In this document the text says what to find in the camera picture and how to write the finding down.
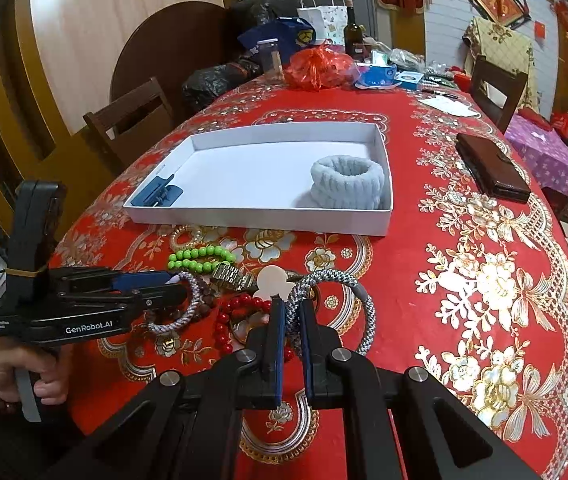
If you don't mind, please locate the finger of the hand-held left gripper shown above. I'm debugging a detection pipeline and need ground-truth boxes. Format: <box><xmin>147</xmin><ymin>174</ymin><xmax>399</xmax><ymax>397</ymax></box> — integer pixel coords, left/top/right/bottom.
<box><xmin>56</xmin><ymin>267</ymin><xmax>175</xmax><ymax>293</ymax></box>
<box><xmin>59</xmin><ymin>284</ymin><xmax>187</xmax><ymax>318</ymax></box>

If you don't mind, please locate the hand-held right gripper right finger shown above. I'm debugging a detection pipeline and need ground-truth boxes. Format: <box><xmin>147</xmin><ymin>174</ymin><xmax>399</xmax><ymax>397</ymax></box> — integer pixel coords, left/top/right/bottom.
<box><xmin>298</xmin><ymin>297</ymin><xmax>540</xmax><ymax>480</ymax></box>

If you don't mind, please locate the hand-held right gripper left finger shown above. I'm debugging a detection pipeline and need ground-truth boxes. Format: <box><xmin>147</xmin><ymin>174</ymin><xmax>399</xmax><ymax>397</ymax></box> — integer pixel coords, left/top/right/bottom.
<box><xmin>39</xmin><ymin>296</ymin><xmax>287</xmax><ymax>480</ymax></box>

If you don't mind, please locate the pinkish braided hair tie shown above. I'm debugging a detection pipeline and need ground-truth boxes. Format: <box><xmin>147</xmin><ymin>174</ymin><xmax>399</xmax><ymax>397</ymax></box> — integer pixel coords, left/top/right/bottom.
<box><xmin>146</xmin><ymin>272</ymin><xmax>205</xmax><ymax>333</ymax></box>

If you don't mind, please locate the green bead bracelet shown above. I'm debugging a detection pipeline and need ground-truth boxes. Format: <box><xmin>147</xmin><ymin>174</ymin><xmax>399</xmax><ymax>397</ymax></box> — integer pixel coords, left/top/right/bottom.
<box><xmin>167</xmin><ymin>245</ymin><xmax>236</xmax><ymax>271</ymax></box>

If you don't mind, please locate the cream spiral hair tie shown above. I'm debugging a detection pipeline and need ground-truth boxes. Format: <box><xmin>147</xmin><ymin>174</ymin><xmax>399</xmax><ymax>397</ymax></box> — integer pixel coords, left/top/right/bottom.
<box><xmin>170</xmin><ymin>224</ymin><xmax>226</xmax><ymax>252</ymax></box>

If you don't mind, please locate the red bead bracelet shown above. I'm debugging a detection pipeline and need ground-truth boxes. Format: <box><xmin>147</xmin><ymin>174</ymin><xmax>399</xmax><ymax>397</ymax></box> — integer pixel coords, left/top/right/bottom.
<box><xmin>214</xmin><ymin>294</ymin><xmax>295</xmax><ymax>361</ymax></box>

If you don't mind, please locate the cream mouse-shaped hair tie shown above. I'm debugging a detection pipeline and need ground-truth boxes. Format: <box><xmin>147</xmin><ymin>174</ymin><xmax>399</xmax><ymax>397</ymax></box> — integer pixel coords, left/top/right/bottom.
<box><xmin>255</xmin><ymin>265</ymin><xmax>310</xmax><ymax>306</ymax></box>

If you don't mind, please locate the grey braided hair tie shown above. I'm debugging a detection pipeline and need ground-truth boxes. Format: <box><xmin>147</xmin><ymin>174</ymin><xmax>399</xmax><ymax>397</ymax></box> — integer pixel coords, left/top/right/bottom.
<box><xmin>284</xmin><ymin>269</ymin><xmax>377</xmax><ymax>356</ymax></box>

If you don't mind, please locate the gold metal watch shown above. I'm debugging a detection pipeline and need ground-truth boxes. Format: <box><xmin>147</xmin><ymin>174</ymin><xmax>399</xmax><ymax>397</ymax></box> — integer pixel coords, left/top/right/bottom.
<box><xmin>211</xmin><ymin>264</ymin><xmax>255</xmax><ymax>291</ymax></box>

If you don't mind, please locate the white cardboard box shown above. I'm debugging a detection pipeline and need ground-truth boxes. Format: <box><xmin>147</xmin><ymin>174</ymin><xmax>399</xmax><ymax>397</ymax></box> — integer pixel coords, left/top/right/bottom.
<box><xmin>123</xmin><ymin>121</ymin><xmax>395</xmax><ymax>237</ymax></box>

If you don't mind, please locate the person's left hand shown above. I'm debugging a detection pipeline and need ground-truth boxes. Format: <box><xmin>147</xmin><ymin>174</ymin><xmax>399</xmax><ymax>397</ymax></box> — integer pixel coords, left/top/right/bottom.
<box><xmin>0</xmin><ymin>340</ymin><xmax>72</xmax><ymax>406</ymax></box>

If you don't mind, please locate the blue hair clip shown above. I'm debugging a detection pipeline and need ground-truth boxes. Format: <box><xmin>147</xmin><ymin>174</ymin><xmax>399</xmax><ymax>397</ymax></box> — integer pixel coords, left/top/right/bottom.
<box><xmin>131</xmin><ymin>174</ymin><xmax>185</xmax><ymax>208</ymax></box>

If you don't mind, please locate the dark wooden chair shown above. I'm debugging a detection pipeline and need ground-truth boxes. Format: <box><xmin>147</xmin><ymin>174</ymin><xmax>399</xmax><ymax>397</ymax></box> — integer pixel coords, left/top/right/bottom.
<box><xmin>470</xmin><ymin>56</ymin><xmax>529</xmax><ymax>133</ymax></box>
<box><xmin>83</xmin><ymin>77</ymin><xmax>175</xmax><ymax>176</ymax></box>

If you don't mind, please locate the light grey fluffy scrunchie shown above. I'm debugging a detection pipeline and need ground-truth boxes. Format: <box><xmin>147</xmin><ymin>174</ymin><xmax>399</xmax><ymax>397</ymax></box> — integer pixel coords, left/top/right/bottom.
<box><xmin>310</xmin><ymin>156</ymin><xmax>386</xmax><ymax>209</ymax></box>

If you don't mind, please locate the black plastic bag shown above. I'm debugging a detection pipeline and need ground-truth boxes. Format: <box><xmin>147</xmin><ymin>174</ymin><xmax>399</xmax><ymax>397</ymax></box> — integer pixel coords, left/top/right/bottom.
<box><xmin>229</xmin><ymin>0</ymin><xmax>305</xmax><ymax>31</ymax></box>
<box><xmin>182</xmin><ymin>60</ymin><xmax>265</xmax><ymax>111</ymax></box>

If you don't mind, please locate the round dark wooden tabletop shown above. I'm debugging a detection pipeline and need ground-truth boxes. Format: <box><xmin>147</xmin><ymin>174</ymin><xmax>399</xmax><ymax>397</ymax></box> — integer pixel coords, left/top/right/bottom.
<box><xmin>110</xmin><ymin>1</ymin><xmax>245</xmax><ymax>106</ymax></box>

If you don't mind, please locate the brown leather wallet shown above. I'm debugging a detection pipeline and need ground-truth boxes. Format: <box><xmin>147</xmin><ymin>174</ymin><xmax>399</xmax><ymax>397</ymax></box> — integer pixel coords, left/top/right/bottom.
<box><xmin>455</xmin><ymin>132</ymin><xmax>532</xmax><ymax>204</ymax></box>

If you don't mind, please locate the clear plastic jar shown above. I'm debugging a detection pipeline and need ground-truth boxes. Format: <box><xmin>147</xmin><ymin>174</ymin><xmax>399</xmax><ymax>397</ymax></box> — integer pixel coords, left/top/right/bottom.
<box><xmin>258</xmin><ymin>39</ymin><xmax>285</xmax><ymax>78</ymax></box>

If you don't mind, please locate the red plastic bag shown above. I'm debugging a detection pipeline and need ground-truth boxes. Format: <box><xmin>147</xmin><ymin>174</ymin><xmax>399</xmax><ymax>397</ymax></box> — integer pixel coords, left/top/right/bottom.
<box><xmin>283</xmin><ymin>45</ymin><xmax>357</xmax><ymax>92</ymax></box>

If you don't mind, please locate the blue tissue pack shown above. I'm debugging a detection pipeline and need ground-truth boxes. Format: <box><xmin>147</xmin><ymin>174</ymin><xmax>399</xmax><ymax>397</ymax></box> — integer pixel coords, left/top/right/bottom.
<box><xmin>355</xmin><ymin>62</ymin><xmax>397</xmax><ymax>90</ymax></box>

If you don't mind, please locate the white paper sheet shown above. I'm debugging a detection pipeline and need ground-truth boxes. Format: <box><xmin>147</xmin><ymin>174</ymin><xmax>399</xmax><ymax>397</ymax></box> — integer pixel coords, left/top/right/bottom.
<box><xmin>420</xmin><ymin>95</ymin><xmax>482</xmax><ymax>118</ymax></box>

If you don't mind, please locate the blue bag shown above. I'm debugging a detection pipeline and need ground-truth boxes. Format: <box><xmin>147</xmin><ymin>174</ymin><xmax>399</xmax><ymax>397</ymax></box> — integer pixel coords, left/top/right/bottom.
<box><xmin>237</xmin><ymin>16</ymin><xmax>317</xmax><ymax>61</ymax></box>

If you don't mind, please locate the clear plastic bag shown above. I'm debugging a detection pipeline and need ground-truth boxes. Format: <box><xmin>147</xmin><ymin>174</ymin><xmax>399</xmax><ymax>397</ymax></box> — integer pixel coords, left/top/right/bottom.
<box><xmin>389</xmin><ymin>47</ymin><xmax>425</xmax><ymax>73</ymax></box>

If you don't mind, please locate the purple covered table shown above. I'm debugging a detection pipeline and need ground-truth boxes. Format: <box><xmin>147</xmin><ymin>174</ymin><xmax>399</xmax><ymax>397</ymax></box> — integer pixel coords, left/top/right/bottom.
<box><xmin>505</xmin><ymin>112</ymin><xmax>568</xmax><ymax>196</ymax></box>

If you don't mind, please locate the dark wine bottle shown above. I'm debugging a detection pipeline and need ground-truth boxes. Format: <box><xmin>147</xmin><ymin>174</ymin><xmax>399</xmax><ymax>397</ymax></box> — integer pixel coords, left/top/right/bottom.
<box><xmin>344</xmin><ymin>0</ymin><xmax>366</xmax><ymax>58</ymax></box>

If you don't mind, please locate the white paper gift bag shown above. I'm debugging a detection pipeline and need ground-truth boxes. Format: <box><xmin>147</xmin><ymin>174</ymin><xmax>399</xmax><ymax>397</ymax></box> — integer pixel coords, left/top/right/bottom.
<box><xmin>296</xmin><ymin>0</ymin><xmax>356</xmax><ymax>47</ymax></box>

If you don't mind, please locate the grey refrigerator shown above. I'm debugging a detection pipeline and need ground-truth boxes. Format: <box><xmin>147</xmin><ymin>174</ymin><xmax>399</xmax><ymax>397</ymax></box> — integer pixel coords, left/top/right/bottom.
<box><xmin>354</xmin><ymin>0</ymin><xmax>379</xmax><ymax>43</ymax></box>

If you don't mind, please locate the cream floral draped cloth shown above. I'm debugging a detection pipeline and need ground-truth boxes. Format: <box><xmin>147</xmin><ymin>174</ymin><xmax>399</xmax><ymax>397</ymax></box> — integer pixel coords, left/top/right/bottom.
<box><xmin>462</xmin><ymin>16</ymin><xmax>537</xmax><ymax>111</ymax></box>

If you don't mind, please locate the framed red wall picture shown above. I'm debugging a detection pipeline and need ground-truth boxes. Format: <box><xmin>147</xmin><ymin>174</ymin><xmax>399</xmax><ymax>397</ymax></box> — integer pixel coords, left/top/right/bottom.
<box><xmin>460</xmin><ymin>0</ymin><xmax>532</xmax><ymax>36</ymax></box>

